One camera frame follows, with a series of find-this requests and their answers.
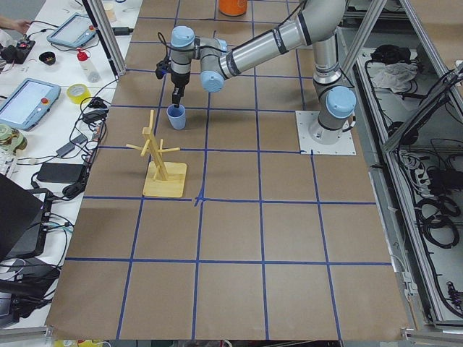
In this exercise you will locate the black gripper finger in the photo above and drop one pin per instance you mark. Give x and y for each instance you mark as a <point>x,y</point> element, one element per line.
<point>176,97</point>

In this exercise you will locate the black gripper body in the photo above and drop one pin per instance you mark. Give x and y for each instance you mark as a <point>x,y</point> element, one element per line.
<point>179,79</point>

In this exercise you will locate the light blue plastic cup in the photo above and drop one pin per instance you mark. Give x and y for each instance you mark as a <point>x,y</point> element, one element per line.
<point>177,116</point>

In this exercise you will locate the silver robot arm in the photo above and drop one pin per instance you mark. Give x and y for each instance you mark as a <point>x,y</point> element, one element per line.
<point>315,26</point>

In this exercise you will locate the paper cup on desk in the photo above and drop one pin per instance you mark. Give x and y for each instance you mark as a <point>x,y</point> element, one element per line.
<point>110,11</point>

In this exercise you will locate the person hand at desk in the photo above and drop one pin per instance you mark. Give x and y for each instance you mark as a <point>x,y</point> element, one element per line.
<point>19,25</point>

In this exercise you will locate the wooden mug tree stand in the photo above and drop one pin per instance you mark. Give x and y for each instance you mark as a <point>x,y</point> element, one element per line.
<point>163,178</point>

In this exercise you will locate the orange cylindrical can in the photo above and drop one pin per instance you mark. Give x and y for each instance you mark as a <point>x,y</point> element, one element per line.
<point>232,8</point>

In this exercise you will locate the clear squeeze bottle red cap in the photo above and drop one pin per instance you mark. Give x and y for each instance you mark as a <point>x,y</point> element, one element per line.
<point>87,66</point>

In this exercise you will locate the yellow tape roll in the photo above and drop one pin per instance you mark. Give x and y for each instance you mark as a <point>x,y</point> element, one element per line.
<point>78,93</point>

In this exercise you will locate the upper teach pendant tablet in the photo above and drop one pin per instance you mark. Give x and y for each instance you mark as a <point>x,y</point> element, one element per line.
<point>75,32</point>

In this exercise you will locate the teach pendant tablet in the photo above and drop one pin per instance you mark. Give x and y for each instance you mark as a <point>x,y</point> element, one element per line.
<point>29,103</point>
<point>75,32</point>

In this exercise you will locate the black small bowl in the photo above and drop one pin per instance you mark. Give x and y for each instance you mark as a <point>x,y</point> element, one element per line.
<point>48,58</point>

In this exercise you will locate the black power brick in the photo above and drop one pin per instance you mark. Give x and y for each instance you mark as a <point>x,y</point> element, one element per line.
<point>60,172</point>

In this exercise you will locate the lower teach pendant tablet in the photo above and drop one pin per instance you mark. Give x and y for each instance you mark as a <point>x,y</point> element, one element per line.
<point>29,103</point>

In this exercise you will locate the black laptop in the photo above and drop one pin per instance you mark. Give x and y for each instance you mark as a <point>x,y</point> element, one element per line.
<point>24,214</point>

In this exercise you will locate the white crumpled cloth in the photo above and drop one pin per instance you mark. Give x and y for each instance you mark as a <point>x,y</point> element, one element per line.
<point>395,77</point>

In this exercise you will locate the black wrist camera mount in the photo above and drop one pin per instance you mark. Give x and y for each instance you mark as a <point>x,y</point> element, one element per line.
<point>163,68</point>

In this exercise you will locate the aluminium frame rail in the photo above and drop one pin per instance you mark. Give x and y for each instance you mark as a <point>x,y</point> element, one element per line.
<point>100,21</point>

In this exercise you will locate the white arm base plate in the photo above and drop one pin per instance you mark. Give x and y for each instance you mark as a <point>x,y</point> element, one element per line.
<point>315,140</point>

